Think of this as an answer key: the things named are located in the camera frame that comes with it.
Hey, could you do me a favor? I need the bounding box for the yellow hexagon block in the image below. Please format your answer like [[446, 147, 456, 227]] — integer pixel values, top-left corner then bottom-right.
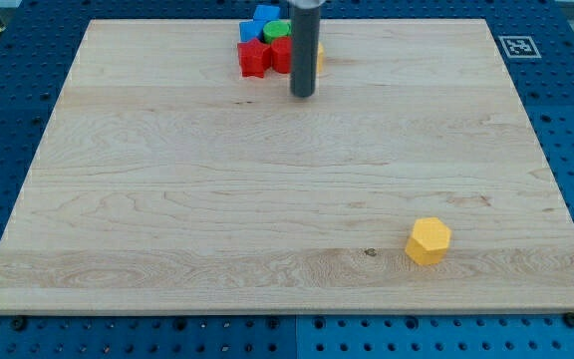
[[405, 217, 452, 265]]

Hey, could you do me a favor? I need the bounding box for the yellow block behind rod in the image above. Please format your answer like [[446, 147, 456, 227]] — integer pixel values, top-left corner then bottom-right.
[[316, 42, 325, 75]]

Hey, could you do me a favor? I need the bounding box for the wooden board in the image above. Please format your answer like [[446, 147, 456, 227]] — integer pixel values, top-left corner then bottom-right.
[[0, 19, 574, 315]]

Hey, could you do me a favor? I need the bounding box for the red star block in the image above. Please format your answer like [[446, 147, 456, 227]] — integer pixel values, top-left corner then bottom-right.
[[237, 38, 272, 78]]

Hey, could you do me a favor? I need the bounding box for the red cylinder block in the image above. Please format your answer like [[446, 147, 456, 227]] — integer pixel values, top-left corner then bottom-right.
[[270, 36, 292, 74]]

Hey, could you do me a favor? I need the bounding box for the green cylinder block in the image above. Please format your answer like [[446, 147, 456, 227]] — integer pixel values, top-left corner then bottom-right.
[[262, 20, 291, 44]]

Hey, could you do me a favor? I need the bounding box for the blue cube block front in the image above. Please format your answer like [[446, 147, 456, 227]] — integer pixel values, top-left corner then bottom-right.
[[239, 20, 266, 43]]

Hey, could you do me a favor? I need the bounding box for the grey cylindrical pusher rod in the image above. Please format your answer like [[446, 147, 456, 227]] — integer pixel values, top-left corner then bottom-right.
[[289, 0, 324, 98]]

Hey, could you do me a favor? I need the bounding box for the blue block rear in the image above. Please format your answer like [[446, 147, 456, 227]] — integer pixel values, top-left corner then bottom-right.
[[252, 5, 280, 22]]

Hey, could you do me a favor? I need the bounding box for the white fiducial marker tag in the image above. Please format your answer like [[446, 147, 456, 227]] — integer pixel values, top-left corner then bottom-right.
[[498, 35, 541, 59]]

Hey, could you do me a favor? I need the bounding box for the black bolt left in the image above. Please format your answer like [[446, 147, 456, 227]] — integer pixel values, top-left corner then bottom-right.
[[9, 316, 28, 332]]

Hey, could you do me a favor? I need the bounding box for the black bolt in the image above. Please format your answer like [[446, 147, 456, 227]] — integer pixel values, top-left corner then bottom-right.
[[9, 316, 28, 332], [562, 312, 574, 328]]

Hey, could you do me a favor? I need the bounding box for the black bolt right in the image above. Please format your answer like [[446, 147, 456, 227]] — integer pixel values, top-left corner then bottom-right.
[[562, 312, 574, 328]]

